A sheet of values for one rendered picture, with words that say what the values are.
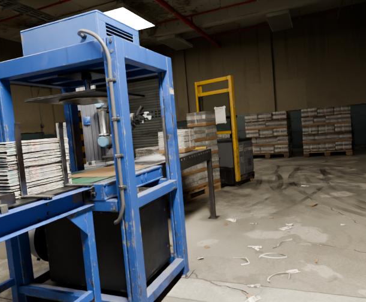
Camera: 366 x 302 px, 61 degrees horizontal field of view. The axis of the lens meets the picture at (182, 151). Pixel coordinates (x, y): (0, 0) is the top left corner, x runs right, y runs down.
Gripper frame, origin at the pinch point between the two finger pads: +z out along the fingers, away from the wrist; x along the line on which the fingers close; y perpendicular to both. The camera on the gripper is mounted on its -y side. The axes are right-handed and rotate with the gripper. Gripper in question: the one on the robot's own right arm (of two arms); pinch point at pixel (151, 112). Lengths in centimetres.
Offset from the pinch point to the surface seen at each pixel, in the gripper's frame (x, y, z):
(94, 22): 148, -25, 23
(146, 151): -80, 33, -40
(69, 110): 85, 8, -38
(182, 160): 31, 52, 39
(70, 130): 82, 24, -40
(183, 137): -5.6, 27.0, 30.4
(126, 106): 151, 25, 42
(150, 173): 97, 61, 33
